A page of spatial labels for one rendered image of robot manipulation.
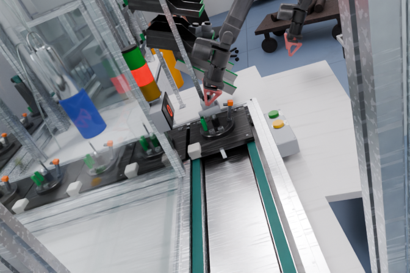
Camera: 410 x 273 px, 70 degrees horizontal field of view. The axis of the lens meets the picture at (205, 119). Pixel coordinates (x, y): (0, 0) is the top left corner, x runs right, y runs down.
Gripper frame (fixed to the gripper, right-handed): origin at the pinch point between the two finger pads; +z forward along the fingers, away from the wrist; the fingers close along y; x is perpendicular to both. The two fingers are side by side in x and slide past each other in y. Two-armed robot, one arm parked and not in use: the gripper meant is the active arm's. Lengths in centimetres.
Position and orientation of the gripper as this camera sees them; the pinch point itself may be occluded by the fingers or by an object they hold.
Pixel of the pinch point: (207, 100)
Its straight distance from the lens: 108.5
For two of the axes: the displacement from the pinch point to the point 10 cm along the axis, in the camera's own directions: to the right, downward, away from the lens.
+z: -2.7, 8.3, 4.9
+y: 0.6, 5.2, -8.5
